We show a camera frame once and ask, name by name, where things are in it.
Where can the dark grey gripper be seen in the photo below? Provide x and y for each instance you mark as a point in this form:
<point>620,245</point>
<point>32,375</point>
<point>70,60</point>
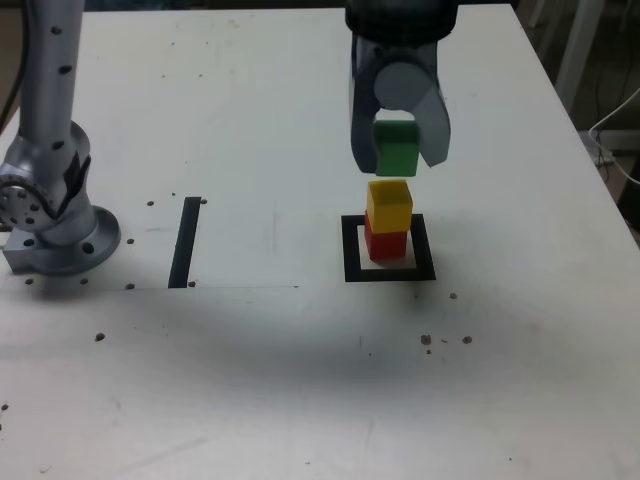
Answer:
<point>400,50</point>

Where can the green cube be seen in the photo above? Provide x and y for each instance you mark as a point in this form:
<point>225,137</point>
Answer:
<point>397,155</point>

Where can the yellow cube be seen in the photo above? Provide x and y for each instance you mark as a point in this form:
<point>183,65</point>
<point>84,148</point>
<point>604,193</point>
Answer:
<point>390,205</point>

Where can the red cube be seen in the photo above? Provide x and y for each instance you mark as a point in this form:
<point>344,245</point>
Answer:
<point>385,245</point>

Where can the black tape square outline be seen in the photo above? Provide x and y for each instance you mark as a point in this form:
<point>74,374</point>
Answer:
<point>350,250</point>

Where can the thin white furniture legs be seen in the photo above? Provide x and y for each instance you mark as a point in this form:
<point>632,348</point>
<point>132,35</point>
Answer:
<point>550,30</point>

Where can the thick white furniture leg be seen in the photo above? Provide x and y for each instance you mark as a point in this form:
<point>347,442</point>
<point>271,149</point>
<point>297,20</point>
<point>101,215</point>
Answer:
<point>580,45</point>

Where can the black tape strip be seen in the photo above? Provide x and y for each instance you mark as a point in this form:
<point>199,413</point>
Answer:
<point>182,250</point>

